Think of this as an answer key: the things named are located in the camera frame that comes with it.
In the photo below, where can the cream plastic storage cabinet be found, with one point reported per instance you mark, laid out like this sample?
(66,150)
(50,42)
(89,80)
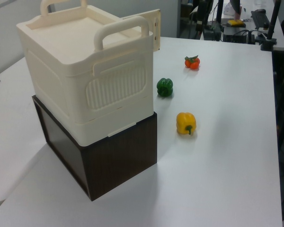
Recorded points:
(85,78)

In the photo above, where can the cream cabinet door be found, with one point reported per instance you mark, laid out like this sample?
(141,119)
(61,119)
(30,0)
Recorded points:
(153,26)

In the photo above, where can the dark brown wooden box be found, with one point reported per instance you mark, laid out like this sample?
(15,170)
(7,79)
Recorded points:
(118,160)

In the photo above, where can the black computer mouse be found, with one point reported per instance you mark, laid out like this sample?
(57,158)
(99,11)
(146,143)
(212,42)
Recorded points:
(261,11)

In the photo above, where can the thin black stand pole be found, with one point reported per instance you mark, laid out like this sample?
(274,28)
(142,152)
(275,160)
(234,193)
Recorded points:
(219,11)

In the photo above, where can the green bell pepper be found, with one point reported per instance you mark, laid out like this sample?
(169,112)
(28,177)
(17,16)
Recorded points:
(165,87)

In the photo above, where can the black electronics box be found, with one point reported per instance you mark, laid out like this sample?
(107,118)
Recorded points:
(237,35)

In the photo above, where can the black pole with clamp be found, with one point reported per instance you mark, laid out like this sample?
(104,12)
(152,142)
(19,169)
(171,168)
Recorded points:
(272,26)

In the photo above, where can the yellow bell pepper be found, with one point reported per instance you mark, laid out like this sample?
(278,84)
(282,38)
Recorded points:
(186,123)

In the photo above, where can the black keyboard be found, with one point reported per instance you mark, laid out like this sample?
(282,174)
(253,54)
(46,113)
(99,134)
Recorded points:
(260,20)

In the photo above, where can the yellow sponge block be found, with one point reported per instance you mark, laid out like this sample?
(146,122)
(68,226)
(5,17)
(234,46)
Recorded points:
(235,22)

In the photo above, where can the red tomato cluster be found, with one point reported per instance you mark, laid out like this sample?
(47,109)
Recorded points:
(192,63)

